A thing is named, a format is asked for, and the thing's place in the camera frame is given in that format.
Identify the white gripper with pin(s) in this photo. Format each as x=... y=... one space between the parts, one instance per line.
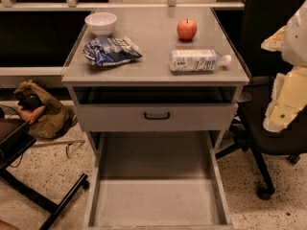
x=296 y=40

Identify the clear plastic water bottle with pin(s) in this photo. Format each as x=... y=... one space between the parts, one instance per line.
x=197 y=60

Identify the grey drawer cabinet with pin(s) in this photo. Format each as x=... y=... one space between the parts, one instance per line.
x=149 y=80

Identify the closed upper drawer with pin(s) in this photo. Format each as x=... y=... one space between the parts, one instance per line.
x=129 y=117

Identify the open lower drawer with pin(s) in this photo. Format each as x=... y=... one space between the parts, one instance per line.
x=156 y=181

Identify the black office chair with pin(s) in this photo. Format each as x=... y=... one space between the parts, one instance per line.
x=261 y=19

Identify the red apple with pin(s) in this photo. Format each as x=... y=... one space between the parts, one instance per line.
x=186 y=29

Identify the blue chip bag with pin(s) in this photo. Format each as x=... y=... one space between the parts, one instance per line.
x=110 y=51

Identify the white ceramic bowl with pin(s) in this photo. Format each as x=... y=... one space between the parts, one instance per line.
x=101 y=23

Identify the brown bag on floor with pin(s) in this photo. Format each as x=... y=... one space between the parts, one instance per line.
x=46 y=115

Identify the black stand with base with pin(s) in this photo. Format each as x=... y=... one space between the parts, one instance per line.
x=43 y=185

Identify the black drawer handle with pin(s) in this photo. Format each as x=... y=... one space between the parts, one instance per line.
x=157 y=116

